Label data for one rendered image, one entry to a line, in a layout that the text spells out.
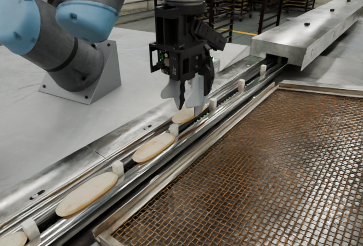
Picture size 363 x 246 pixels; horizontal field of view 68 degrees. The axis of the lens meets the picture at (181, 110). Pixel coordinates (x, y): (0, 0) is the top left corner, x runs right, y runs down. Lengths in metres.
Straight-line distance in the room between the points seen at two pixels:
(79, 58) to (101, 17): 0.33
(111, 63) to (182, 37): 0.36
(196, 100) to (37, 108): 0.43
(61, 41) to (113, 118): 0.21
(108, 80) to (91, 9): 0.40
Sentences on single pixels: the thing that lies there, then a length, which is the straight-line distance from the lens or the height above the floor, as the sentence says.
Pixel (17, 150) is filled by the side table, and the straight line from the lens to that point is 0.63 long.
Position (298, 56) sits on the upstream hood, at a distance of 0.90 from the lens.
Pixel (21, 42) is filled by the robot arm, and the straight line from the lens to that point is 0.64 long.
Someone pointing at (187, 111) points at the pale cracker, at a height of 0.88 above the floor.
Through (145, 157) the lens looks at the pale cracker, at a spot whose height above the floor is 0.86.
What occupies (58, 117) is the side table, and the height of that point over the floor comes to 0.82.
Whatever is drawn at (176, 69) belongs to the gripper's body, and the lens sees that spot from 0.44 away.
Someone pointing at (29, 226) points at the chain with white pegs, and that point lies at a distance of 0.40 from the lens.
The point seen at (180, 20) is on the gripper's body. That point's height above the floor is 1.07.
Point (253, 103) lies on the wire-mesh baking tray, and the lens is 0.57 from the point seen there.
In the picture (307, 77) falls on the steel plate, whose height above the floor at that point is 0.82.
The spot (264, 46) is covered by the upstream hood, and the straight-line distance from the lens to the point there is 0.93.
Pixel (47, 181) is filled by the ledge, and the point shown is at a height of 0.86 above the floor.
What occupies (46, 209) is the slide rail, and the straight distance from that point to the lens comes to 0.44.
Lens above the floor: 1.16
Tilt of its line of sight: 30 degrees down
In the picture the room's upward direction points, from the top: straight up
